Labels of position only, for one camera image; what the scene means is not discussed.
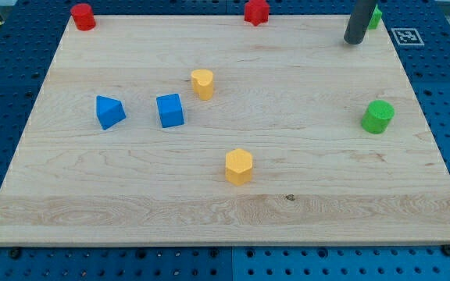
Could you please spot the green cylinder block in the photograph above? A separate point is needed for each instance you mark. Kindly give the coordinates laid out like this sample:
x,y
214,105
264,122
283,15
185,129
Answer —
x,y
377,116

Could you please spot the black bolt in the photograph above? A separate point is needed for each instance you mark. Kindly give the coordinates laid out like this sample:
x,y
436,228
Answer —
x,y
445,249
14,253

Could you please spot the black bolt front right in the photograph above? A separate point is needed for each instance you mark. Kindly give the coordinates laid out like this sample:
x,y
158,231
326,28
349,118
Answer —
x,y
445,249

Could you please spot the light wooden board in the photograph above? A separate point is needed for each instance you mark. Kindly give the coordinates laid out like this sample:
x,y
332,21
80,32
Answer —
x,y
291,92

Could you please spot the blue cube block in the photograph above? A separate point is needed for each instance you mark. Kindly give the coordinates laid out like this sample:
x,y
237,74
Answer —
x,y
170,110

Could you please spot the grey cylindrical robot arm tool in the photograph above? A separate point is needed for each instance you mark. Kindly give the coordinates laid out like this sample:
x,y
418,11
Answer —
x,y
359,21

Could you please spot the red star block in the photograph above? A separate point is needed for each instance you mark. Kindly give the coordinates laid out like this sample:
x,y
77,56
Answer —
x,y
256,12

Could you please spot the yellow heart block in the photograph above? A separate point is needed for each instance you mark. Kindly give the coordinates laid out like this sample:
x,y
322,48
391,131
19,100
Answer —
x,y
202,81

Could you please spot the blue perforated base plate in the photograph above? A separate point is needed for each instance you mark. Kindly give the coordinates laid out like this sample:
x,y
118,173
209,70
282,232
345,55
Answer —
x,y
28,38

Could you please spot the green block behind arm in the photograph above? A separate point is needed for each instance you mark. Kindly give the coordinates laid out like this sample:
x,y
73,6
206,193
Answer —
x,y
375,18

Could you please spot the black and white fiducial tag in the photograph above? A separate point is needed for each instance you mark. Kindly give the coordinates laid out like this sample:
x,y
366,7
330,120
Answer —
x,y
405,36

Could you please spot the yellow hexagon block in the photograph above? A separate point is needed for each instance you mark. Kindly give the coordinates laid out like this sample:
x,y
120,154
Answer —
x,y
238,166

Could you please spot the black bolt front left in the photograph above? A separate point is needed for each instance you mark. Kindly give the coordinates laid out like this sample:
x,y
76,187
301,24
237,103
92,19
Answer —
x,y
14,253

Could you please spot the blue triangular prism block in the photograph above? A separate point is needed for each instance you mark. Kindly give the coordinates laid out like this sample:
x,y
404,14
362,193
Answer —
x,y
109,111

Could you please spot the red cylinder block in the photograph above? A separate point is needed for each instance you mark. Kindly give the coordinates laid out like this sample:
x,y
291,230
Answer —
x,y
83,16

